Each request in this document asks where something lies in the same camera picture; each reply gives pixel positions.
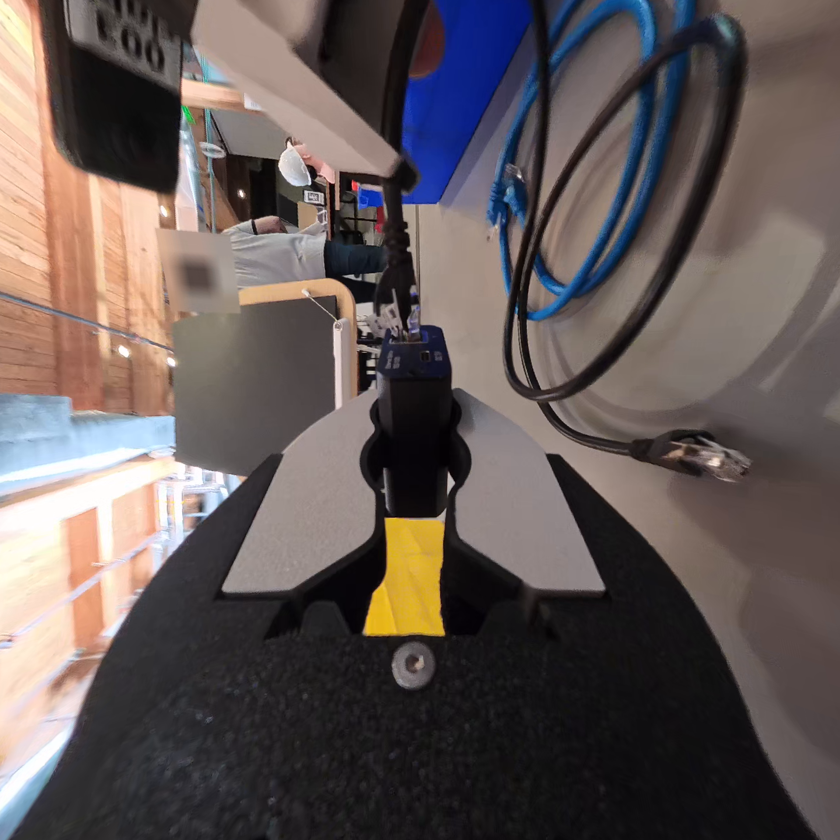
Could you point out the yellow storage bin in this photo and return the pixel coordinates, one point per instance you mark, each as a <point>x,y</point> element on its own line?
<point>407,584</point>

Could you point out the blue storage bin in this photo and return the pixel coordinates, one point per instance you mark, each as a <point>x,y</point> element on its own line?
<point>472,79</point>

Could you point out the black ethernet adapter box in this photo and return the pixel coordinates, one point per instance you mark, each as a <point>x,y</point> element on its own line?
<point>413,433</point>

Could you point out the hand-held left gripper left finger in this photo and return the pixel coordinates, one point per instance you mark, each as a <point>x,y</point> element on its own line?
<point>308,518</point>

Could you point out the silver ceiling duct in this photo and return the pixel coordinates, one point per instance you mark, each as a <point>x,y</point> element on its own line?
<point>79,433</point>

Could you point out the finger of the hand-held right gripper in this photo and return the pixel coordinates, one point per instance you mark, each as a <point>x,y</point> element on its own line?
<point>295,79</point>

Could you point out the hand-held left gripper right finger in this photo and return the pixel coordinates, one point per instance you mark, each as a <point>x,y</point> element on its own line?
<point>525,518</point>

